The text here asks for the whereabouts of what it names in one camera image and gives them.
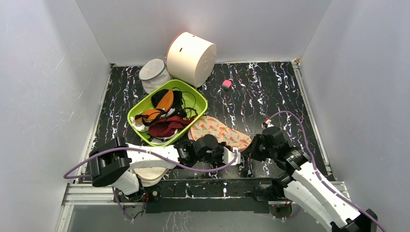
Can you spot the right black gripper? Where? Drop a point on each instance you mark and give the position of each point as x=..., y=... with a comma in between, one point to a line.
x=254, y=150

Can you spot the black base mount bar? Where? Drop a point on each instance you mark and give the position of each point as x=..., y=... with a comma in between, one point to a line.
x=209, y=195

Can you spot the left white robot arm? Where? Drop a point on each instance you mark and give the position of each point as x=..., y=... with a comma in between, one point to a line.
x=112, y=163

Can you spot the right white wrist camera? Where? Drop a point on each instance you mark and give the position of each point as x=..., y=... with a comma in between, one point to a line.
x=267, y=123

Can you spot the white mesh cylindrical laundry bag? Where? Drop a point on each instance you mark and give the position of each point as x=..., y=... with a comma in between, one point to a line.
x=153, y=75

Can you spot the green plastic bin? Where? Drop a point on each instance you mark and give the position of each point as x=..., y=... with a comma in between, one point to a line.
x=192, y=99

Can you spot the orange black bra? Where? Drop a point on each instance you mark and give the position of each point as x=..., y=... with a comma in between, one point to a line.
x=166, y=103

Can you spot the maroon bra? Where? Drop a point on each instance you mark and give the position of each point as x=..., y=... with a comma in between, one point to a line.
x=167, y=127

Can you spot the pink small block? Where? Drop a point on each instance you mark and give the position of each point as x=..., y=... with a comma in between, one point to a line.
x=226, y=84

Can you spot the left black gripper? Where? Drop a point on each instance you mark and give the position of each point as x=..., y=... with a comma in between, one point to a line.
x=220, y=158

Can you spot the white garment in bin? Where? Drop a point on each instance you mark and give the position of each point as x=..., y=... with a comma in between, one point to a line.
x=139, y=126

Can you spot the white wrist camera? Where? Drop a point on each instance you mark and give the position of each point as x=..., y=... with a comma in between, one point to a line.
x=231, y=156
x=267, y=123

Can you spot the aluminium frame rail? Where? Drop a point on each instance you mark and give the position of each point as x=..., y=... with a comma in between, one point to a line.
x=82, y=194

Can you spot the white cylindrical container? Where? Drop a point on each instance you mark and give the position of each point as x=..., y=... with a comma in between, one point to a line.
x=191, y=58

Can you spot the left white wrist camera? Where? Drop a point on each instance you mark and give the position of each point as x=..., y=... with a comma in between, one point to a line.
x=231, y=156

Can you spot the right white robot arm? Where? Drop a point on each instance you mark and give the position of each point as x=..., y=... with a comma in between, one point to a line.
x=304, y=185

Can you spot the cream round mesh laundry bag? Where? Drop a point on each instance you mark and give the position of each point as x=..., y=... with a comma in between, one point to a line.
x=150, y=176

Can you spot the floral mesh laundry bag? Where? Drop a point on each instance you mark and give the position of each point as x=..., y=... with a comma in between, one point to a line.
x=210, y=125

